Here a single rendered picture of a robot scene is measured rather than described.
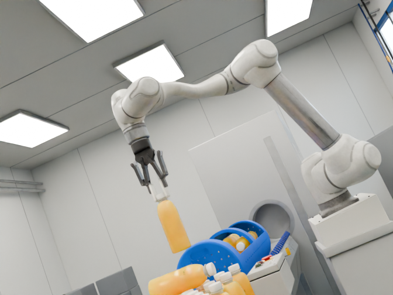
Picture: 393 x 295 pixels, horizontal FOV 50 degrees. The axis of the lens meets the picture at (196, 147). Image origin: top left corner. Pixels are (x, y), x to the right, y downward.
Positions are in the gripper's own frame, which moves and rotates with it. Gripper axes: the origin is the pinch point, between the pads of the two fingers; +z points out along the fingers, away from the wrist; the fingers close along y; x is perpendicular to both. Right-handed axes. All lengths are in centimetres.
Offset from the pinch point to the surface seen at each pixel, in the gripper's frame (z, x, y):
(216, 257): 31.7, -18.2, -4.8
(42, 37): -191, -167, 118
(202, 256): 29.2, -18.5, 0.9
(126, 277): 43, -342, 225
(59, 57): -190, -211, 133
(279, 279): 41, 18, -32
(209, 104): -158, -527, 74
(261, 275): 38, 18, -28
